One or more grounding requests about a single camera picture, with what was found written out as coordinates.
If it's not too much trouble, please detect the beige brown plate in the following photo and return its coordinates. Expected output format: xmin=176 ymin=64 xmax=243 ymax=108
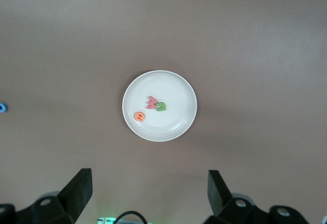
xmin=122 ymin=70 xmax=198 ymax=142

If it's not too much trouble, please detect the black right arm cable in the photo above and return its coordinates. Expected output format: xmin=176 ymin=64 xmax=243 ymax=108
xmin=116 ymin=210 xmax=147 ymax=224

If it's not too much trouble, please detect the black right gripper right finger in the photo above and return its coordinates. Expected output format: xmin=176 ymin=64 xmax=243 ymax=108
xmin=205 ymin=169 xmax=310 ymax=224

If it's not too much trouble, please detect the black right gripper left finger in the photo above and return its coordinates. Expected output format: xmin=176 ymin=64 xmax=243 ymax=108
xmin=0 ymin=168 xmax=93 ymax=224

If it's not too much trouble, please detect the brown table cover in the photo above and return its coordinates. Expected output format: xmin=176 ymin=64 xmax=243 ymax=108
xmin=0 ymin=0 xmax=327 ymax=224

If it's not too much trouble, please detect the red letter w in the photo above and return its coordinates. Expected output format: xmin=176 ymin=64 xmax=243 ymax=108
xmin=146 ymin=95 xmax=158 ymax=110

